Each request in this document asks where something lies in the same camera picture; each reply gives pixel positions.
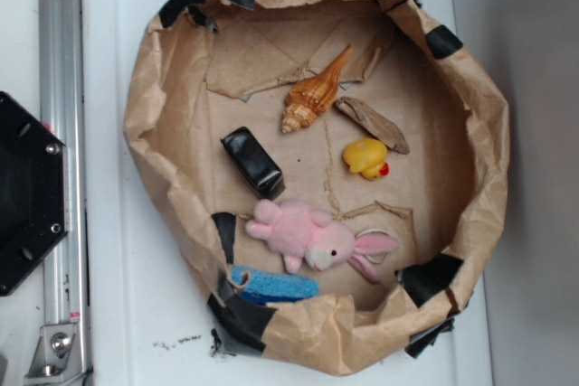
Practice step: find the yellow rubber duck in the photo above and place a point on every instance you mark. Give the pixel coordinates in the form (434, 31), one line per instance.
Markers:
(367, 157)

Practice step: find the black rectangular block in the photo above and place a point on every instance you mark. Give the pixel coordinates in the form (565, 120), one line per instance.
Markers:
(255, 165)

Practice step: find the brown paper bag bin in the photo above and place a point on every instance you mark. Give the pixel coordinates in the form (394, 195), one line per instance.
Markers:
(210, 68)

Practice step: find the pink plush bunny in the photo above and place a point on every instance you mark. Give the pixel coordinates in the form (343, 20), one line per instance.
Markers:
(302, 233)

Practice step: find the orange spiral seashell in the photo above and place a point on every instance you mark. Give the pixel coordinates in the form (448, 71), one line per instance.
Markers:
(311, 97)

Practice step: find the grey driftwood piece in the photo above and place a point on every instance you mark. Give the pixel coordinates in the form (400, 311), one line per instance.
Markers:
(374, 123)

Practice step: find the blue sponge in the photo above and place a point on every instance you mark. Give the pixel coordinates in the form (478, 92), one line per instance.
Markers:
(264, 287)

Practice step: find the white tray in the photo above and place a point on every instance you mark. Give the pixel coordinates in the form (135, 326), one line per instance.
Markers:
(150, 324)

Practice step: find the aluminium extrusion rail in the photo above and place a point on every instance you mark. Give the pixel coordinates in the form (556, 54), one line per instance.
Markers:
(66, 268)

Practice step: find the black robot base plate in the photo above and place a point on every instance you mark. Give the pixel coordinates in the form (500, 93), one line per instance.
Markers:
(33, 199)

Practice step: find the metal corner bracket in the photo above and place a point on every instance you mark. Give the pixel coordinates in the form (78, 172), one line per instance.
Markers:
(57, 357)

